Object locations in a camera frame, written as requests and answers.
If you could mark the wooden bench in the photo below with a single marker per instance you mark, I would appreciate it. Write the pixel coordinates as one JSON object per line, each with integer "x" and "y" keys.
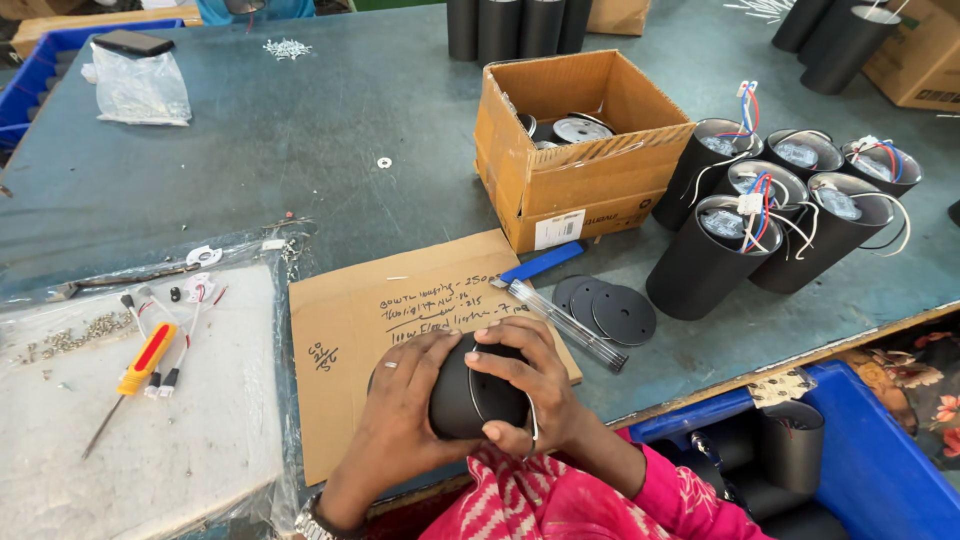
{"x": 90, "y": 22}

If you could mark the blue utility knife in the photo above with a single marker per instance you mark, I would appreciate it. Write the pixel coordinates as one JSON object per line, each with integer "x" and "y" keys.
{"x": 544, "y": 262}

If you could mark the handwritten cardboard sheet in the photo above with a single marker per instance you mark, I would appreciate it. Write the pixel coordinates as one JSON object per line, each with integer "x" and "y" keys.
{"x": 352, "y": 330}

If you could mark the silver round metal disc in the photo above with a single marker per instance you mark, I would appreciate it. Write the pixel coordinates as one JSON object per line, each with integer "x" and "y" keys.
{"x": 581, "y": 130}

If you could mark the heap of black tubes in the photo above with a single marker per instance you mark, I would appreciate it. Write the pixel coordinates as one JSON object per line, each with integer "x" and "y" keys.
{"x": 720, "y": 480}

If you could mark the tall black metal tube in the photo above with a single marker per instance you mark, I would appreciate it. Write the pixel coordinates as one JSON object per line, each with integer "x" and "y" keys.
{"x": 541, "y": 26}
{"x": 576, "y": 22}
{"x": 463, "y": 26}
{"x": 499, "y": 30}

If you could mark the clear plastic tube pack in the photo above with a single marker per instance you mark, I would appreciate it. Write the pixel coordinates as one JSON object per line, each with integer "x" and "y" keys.
{"x": 566, "y": 324}

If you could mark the blue plastic crate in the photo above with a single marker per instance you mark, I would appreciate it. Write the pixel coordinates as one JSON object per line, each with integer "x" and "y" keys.
{"x": 26, "y": 82}

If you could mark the black phone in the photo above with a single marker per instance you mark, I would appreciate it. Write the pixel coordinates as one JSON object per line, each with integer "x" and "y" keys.
{"x": 133, "y": 43}

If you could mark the scattered pile of brass screws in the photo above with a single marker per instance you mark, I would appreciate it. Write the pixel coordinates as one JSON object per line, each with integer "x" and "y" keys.
{"x": 75, "y": 337}

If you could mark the white round ceramic holder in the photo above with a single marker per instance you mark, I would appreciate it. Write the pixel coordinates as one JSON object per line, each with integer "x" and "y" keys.
{"x": 204, "y": 256}

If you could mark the floral cloth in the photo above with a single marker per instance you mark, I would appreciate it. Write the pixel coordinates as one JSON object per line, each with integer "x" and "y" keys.
{"x": 922, "y": 390}

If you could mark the plain black tube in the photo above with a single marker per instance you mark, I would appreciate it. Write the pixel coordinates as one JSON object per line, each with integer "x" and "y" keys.
{"x": 795, "y": 26}

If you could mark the small plain cardboard carton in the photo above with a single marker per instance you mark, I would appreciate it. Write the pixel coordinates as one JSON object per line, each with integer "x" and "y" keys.
{"x": 619, "y": 15}

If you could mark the large printed cardboard carton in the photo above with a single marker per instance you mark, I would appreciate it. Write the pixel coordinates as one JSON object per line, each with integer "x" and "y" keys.
{"x": 922, "y": 60}

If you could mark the pink patterned garment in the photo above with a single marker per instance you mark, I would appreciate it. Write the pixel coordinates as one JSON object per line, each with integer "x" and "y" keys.
{"x": 525, "y": 502}

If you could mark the clear plastic bag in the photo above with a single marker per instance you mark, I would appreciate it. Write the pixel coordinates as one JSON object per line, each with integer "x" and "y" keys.
{"x": 139, "y": 90}

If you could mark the open brown cardboard box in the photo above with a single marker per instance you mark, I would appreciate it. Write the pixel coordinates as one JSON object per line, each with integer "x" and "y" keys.
{"x": 577, "y": 187}

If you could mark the silver wristwatch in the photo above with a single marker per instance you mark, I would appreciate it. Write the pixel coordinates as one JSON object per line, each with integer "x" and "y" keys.
{"x": 311, "y": 523}

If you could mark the black round metal plate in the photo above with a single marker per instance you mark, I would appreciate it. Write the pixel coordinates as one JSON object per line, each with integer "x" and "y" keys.
{"x": 562, "y": 294}
{"x": 583, "y": 307}
{"x": 626, "y": 315}

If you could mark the large blue plastic bin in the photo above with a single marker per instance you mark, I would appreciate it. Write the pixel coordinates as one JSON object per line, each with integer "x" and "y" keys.
{"x": 877, "y": 465}

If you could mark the clear plastic sheet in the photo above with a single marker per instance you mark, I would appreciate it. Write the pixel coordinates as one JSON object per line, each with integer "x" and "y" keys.
{"x": 289, "y": 420}

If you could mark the small heap of silver screws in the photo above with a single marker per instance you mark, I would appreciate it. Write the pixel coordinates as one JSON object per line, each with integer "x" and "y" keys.
{"x": 286, "y": 49}

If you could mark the black lamp tube in bin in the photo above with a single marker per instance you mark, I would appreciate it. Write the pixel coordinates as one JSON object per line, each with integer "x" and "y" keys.
{"x": 789, "y": 450}

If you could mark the black cylinder lamp housing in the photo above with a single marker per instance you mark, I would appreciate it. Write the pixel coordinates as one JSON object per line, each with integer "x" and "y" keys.
{"x": 469, "y": 397}

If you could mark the white patterned paper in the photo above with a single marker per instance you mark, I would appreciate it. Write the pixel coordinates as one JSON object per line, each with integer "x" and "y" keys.
{"x": 780, "y": 386}

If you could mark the yellow red screwdriver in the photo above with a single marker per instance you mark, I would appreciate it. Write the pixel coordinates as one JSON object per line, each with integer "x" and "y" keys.
{"x": 142, "y": 364}

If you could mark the person's right hand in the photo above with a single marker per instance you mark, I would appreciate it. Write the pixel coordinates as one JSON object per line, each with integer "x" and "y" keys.
{"x": 551, "y": 390}

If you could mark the white foam board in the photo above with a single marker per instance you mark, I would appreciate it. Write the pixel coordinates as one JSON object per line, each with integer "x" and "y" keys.
{"x": 172, "y": 450}

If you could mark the person's left hand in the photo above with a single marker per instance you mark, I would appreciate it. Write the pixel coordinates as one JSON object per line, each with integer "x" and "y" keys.
{"x": 401, "y": 409}

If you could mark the thin silver bangle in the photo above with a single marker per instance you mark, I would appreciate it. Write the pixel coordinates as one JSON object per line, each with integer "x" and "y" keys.
{"x": 534, "y": 424}

